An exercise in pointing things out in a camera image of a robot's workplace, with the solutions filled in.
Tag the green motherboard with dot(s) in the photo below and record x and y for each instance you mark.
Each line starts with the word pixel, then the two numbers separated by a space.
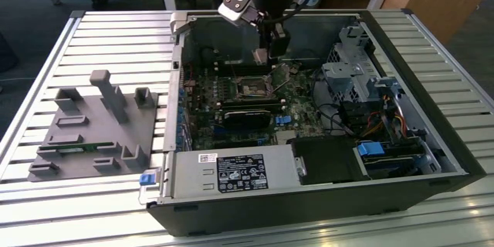
pixel 300 108

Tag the blue case latch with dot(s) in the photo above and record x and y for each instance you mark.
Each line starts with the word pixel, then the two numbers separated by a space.
pixel 147 180

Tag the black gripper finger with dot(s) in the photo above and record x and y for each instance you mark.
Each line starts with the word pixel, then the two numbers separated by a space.
pixel 263 38
pixel 279 44

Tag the blue disk carrier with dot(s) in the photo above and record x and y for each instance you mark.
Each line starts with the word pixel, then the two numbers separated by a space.
pixel 370 149

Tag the gray parts rack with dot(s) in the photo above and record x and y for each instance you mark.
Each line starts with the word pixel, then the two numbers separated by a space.
pixel 100 131

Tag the black graphics card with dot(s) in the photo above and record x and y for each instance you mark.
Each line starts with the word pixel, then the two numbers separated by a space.
pixel 247 119

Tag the CPU socket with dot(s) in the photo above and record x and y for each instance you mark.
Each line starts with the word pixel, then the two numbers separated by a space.
pixel 251 89

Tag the silver power supply unit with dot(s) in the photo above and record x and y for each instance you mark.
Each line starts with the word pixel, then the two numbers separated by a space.
pixel 184 171

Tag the black installed RAM stick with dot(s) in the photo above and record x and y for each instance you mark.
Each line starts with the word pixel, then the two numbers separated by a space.
pixel 251 103

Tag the silver chipset heatsink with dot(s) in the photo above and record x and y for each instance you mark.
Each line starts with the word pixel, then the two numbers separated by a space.
pixel 287 136

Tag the black plastic shroud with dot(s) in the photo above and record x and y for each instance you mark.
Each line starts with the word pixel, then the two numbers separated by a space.
pixel 323 160

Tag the green RAM stick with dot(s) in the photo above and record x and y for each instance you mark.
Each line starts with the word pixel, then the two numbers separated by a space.
pixel 91 146

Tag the black RAM slot bank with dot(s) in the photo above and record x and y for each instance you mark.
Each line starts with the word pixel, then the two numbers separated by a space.
pixel 240 70

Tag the black open PC case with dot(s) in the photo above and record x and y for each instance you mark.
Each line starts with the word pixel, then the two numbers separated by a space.
pixel 270 215

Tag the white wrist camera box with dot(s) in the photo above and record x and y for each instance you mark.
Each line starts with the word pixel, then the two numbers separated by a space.
pixel 236 1

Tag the silver square CPU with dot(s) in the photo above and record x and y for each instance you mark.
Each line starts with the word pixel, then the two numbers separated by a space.
pixel 259 57

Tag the blue board connector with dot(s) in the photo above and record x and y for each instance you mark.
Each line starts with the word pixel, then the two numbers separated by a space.
pixel 282 120

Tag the metal drive cage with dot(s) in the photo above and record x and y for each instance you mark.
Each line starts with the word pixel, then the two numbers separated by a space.
pixel 343 79

